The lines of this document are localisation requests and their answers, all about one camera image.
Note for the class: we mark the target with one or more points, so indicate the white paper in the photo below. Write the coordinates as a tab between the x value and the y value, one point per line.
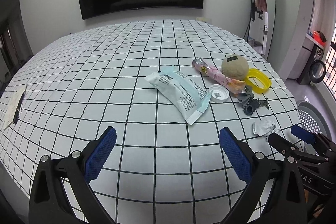
266	127

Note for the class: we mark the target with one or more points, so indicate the tall standing mirror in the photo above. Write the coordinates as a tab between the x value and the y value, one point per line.
260	16

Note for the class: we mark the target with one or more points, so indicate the window grille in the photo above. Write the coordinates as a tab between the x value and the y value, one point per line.
331	61

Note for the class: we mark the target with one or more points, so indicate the dark washing machine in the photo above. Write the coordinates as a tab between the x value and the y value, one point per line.
317	71

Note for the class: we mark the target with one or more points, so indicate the grey hair claw clip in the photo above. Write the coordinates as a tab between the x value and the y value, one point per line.
250	107

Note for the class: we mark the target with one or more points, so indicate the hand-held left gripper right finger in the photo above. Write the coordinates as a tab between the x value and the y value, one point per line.
235	153

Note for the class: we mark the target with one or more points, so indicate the white grid-pattern bed sheet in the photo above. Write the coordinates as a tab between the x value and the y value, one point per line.
105	69

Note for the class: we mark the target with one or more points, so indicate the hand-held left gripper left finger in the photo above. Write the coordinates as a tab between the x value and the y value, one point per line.
103	150

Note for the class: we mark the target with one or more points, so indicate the orange bag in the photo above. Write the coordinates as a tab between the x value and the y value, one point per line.
320	36

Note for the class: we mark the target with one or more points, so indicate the black pen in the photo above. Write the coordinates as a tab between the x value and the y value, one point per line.
18	108

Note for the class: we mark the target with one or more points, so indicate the white paper notebook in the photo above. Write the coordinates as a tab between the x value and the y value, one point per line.
11	106

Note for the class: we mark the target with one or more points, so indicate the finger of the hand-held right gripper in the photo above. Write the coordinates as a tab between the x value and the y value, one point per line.
303	133
284	148

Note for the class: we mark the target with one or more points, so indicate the white round lid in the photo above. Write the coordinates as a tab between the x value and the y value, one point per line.
219	94

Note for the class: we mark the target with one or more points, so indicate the white and teal plastic packet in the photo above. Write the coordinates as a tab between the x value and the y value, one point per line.
178	92

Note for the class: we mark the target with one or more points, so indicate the grey perforated basket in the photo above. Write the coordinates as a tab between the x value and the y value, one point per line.
312	116

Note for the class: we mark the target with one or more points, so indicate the pink snack wrapper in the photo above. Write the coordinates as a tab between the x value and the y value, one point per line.
218	77

